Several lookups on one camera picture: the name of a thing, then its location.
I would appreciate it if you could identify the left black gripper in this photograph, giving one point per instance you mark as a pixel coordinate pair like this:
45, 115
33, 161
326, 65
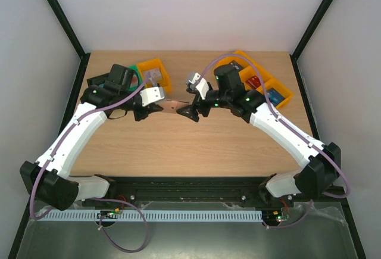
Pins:
152, 108

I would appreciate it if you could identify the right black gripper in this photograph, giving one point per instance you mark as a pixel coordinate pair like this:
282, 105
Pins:
200, 109

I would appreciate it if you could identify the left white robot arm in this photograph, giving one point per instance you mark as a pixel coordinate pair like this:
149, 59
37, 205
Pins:
123, 88

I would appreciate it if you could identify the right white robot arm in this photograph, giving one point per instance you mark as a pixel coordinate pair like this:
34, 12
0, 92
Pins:
317, 161

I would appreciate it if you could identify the red patterned card stack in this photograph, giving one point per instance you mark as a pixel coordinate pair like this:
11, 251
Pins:
135, 80

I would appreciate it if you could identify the beige card stack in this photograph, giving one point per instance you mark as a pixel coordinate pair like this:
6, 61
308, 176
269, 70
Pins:
153, 74

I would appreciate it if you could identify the yellow bin with dark cards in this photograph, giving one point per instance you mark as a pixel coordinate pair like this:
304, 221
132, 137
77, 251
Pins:
242, 58

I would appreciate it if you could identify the dark grey card stack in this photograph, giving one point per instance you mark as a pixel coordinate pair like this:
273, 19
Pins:
236, 65

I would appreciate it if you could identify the yellow bin with red cards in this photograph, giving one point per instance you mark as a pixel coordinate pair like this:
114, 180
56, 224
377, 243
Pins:
265, 76

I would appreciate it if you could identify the blue card stack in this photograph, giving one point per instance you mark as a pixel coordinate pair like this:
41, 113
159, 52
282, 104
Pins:
275, 97

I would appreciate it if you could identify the yellow bin with blue cards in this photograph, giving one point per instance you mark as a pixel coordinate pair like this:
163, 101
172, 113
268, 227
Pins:
281, 88

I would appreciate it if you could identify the green bin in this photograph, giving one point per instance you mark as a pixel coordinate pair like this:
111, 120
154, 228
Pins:
135, 69

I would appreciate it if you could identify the left yellow bin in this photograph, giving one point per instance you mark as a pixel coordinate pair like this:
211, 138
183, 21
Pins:
153, 63

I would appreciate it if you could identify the black bin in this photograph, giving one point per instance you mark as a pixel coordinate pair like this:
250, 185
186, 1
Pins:
97, 80

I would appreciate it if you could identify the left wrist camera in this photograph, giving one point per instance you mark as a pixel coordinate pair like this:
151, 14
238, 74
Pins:
152, 95

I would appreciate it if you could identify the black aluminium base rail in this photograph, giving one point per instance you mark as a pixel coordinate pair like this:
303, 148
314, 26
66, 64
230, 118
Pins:
243, 191

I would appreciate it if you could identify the white slotted cable duct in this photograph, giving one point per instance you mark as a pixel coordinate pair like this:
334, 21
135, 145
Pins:
240, 216

